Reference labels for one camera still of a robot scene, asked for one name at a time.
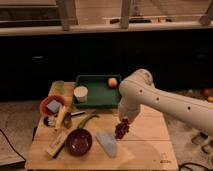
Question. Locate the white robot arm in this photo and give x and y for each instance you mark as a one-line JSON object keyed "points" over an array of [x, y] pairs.
{"points": [[138, 89]]}

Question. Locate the orange bowl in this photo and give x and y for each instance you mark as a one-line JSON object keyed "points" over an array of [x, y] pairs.
{"points": [[44, 111]]}

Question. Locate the grey folded cloth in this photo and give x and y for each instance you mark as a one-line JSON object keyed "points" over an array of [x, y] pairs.
{"points": [[108, 143]]}

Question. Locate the green plastic tray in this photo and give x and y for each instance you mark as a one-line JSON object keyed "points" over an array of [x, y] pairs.
{"points": [[100, 95]]}

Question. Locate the blue sponge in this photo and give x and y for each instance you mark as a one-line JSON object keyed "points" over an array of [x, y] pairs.
{"points": [[53, 106]]}

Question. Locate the wooden block brush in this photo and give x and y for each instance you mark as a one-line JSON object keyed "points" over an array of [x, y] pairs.
{"points": [[56, 145]]}

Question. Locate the green cucumber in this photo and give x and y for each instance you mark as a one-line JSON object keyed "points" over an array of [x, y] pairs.
{"points": [[86, 119]]}

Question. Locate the small black white object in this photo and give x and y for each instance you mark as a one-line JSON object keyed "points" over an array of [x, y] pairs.
{"points": [[49, 121]]}

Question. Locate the purple bowl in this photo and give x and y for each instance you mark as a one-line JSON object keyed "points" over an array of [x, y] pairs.
{"points": [[78, 142]]}

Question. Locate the white cup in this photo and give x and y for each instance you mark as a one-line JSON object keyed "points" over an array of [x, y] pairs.
{"points": [[81, 93]]}

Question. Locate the metal measuring scoop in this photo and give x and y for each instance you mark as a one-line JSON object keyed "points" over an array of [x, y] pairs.
{"points": [[67, 119]]}

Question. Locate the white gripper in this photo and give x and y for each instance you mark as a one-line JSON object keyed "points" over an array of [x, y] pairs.
{"points": [[130, 115]]}

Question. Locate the green translucent cup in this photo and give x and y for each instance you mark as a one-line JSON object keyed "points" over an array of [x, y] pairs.
{"points": [[59, 86]]}

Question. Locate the orange fruit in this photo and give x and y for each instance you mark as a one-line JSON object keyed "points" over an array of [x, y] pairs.
{"points": [[112, 82]]}

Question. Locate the yellow banana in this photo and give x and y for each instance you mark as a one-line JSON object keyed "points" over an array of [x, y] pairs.
{"points": [[61, 115]]}

